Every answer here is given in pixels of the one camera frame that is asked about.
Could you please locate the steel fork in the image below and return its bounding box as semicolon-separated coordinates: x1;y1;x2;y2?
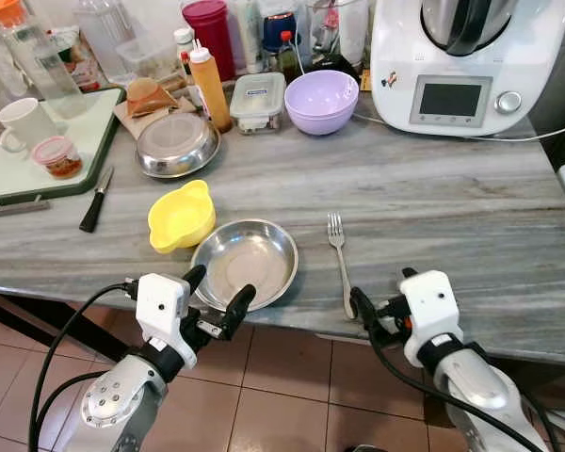
326;213;356;321

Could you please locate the empty steel plate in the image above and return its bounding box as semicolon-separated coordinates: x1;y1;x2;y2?
190;218;300;312

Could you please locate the covered steel bowl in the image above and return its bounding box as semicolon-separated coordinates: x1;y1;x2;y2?
135;111;221;180

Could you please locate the beige paper sheet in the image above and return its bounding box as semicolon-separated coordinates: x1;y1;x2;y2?
113;89;203;140

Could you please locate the green-rimmed white tray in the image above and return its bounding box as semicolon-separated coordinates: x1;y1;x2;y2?
0;88;125;210

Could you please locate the orange sauce squeeze bottle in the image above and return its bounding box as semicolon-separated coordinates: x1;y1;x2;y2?
187;40;233;134

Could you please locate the lilac plastic bowl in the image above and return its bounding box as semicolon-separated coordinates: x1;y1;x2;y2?
283;70;361;137

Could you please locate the small jar with pink lid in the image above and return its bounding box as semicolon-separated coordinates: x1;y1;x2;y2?
31;135;84;180

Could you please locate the amber plastic cup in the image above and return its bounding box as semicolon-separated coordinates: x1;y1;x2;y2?
124;76;180;119

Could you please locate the glass container with grey lid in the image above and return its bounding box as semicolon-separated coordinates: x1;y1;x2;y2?
229;73;288;136

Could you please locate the grey metal bar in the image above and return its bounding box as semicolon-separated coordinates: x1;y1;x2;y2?
0;198;53;219

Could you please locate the white floor pipe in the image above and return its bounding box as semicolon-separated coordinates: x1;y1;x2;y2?
537;410;565;444

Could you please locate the small bottle with red cap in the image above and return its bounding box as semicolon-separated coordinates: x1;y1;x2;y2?
178;52;199;106

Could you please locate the small black object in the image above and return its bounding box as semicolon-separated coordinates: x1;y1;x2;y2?
311;54;359;76

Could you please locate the clear plastic box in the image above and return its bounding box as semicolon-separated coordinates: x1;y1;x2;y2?
116;36;185;81

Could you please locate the dark bottle with red cap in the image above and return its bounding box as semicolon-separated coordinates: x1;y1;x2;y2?
275;30;304;78

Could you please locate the printed snack packet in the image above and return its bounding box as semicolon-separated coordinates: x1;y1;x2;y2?
49;25;103;93

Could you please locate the white kitchen food processor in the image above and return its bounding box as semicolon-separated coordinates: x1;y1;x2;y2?
369;0;557;138

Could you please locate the small bottle with white cap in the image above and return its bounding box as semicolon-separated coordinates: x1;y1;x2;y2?
173;27;197;57

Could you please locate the magenta plastic tumbler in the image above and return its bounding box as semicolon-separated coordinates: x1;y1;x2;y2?
180;0;236;82

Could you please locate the clear utensil holder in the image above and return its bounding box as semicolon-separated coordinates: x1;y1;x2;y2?
306;0;371;69

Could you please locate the white tube package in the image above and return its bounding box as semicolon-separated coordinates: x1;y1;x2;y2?
234;0;265;74

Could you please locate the clear bottle with orange cap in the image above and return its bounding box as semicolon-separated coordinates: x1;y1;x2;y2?
0;0;86;121

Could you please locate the blue cup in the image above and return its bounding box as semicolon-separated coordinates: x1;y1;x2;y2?
262;11;300;53

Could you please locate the clear water jug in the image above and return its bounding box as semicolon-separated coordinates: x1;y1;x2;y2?
75;0;142;76

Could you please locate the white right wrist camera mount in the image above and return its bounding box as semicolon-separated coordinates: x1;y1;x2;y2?
398;270;464;368

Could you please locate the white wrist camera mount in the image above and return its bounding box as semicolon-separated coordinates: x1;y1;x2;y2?
135;273;191;345
398;270;464;368

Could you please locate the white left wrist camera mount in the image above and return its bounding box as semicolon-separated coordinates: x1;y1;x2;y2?
135;273;191;345

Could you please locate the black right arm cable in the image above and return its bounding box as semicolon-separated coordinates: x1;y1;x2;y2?
358;315;547;452

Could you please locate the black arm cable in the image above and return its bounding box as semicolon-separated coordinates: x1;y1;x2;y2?
26;280;140;452
358;315;547;452

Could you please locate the yellow plastic bowl with handles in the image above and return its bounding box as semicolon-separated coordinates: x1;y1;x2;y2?
148;180;217;255

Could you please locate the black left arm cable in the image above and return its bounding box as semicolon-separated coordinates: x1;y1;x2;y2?
26;280;140;452

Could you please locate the black-handled kitchen knife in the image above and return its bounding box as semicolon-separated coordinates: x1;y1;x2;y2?
79;167;115;234

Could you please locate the dark table frame brace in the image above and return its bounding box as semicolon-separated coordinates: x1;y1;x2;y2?
0;292;86;354

